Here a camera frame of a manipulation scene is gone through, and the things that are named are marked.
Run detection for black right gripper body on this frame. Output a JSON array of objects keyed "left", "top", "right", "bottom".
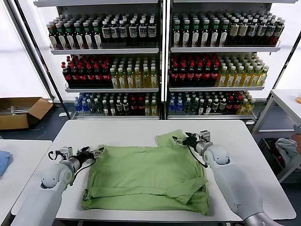
[{"left": 185, "top": 137, "right": 201, "bottom": 148}]

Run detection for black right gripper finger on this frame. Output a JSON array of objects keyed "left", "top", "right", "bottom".
[
  {"left": 185, "top": 131, "right": 201, "bottom": 140},
  {"left": 171, "top": 135, "right": 188, "bottom": 146}
]

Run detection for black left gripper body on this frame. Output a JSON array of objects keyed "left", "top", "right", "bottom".
[{"left": 74, "top": 150, "right": 95, "bottom": 163}]

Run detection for green printed t-shirt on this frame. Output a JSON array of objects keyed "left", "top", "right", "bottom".
[{"left": 81, "top": 129, "right": 215, "bottom": 217}]

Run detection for dark green soda bottle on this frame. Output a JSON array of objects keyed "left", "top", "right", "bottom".
[
  {"left": 190, "top": 98, "right": 199, "bottom": 116},
  {"left": 88, "top": 99, "right": 97, "bottom": 117},
  {"left": 183, "top": 98, "right": 191, "bottom": 116},
  {"left": 95, "top": 99, "right": 103, "bottom": 117}
]

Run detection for red cap cola bottle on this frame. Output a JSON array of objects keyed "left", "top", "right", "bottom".
[
  {"left": 226, "top": 97, "right": 234, "bottom": 116},
  {"left": 78, "top": 65, "right": 87, "bottom": 89},
  {"left": 186, "top": 63, "right": 196, "bottom": 87},
  {"left": 70, "top": 65, "right": 80, "bottom": 89},
  {"left": 86, "top": 65, "right": 95, "bottom": 89},
  {"left": 195, "top": 63, "right": 204, "bottom": 87},
  {"left": 102, "top": 65, "right": 111, "bottom": 89},
  {"left": 61, "top": 63, "right": 72, "bottom": 89},
  {"left": 210, "top": 63, "right": 220, "bottom": 87},
  {"left": 170, "top": 63, "right": 180, "bottom": 87},
  {"left": 202, "top": 63, "right": 212, "bottom": 87},
  {"left": 137, "top": 98, "right": 145, "bottom": 117},
  {"left": 130, "top": 98, "right": 138, "bottom": 117},
  {"left": 94, "top": 65, "right": 103, "bottom": 89},
  {"left": 232, "top": 96, "right": 241, "bottom": 116},
  {"left": 178, "top": 63, "right": 188, "bottom": 87}
]

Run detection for dark storage bin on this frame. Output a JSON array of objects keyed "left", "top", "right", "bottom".
[{"left": 261, "top": 138, "right": 301, "bottom": 185}]

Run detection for open cardboard box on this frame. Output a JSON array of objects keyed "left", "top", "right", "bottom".
[{"left": 0, "top": 97, "right": 54, "bottom": 130}]

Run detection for grey packaged parts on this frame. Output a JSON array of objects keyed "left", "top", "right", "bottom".
[{"left": 3, "top": 105, "right": 31, "bottom": 116}]

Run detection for blue folded cloth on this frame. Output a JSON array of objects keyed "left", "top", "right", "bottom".
[{"left": 0, "top": 150, "right": 13, "bottom": 178}]

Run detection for red cloth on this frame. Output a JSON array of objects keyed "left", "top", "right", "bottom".
[{"left": 269, "top": 141, "right": 284, "bottom": 167}]

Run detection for white metal shelf rack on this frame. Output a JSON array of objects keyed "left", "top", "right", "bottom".
[
  {"left": 32, "top": 0, "right": 165, "bottom": 121},
  {"left": 166, "top": 0, "right": 297, "bottom": 122}
]

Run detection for grey blue cloth pile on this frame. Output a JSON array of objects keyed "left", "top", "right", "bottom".
[{"left": 274, "top": 138, "right": 301, "bottom": 170}]

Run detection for dark tea bottle green cap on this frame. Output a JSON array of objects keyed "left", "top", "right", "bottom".
[
  {"left": 83, "top": 22, "right": 94, "bottom": 50},
  {"left": 92, "top": 22, "right": 103, "bottom": 50},
  {"left": 181, "top": 20, "right": 191, "bottom": 48},
  {"left": 218, "top": 20, "right": 229, "bottom": 48},
  {"left": 190, "top": 20, "right": 201, "bottom": 48},
  {"left": 209, "top": 20, "right": 220, "bottom": 48},
  {"left": 74, "top": 23, "right": 85, "bottom": 50},
  {"left": 56, "top": 23, "right": 67, "bottom": 51},
  {"left": 172, "top": 20, "right": 182, "bottom": 48},
  {"left": 65, "top": 23, "right": 76, "bottom": 51},
  {"left": 48, "top": 22, "right": 58, "bottom": 51},
  {"left": 200, "top": 20, "right": 210, "bottom": 48}
]

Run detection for dark bottle white blue label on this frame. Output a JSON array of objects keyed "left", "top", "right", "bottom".
[
  {"left": 147, "top": 20, "right": 158, "bottom": 49},
  {"left": 101, "top": 20, "right": 111, "bottom": 49},
  {"left": 264, "top": 19, "right": 276, "bottom": 48},
  {"left": 110, "top": 21, "right": 119, "bottom": 49},
  {"left": 128, "top": 20, "right": 138, "bottom": 49},
  {"left": 272, "top": 20, "right": 285, "bottom": 48},
  {"left": 138, "top": 20, "right": 148, "bottom": 49},
  {"left": 255, "top": 19, "right": 268, "bottom": 48},
  {"left": 118, "top": 20, "right": 128, "bottom": 49},
  {"left": 247, "top": 19, "right": 258, "bottom": 48}
]

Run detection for dark bottle beige label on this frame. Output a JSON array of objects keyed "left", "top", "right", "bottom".
[
  {"left": 238, "top": 19, "right": 249, "bottom": 48},
  {"left": 228, "top": 20, "right": 239, "bottom": 48}
]

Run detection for long black left gripper cable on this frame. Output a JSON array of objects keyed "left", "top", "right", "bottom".
[{"left": 69, "top": 158, "right": 96, "bottom": 181}]

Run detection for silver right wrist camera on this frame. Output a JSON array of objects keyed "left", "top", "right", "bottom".
[{"left": 199, "top": 129, "right": 213, "bottom": 143}]

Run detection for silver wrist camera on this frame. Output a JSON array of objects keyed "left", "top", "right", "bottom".
[
  {"left": 199, "top": 129, "right": 213, "bottom": 143},
  {"left": 60, "top": 146, "right": 74, "bottom": 160}
]

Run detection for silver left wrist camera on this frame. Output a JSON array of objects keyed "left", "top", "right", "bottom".
[{"left": 60, "top": 146, "right": 74, "bottom": 160}]

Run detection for black slanted frame pole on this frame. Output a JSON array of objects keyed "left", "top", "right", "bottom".
[
  {"left": 11, "top": 0, "right": 72, "bottom": 120},
  {"left": 255, "top": 30, "right": 301, "bottom": 123}
]

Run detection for white metal frame table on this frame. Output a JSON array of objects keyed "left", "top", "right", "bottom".
[{"left": 251, "top": 89, "right": 301, "bottom": 183}]

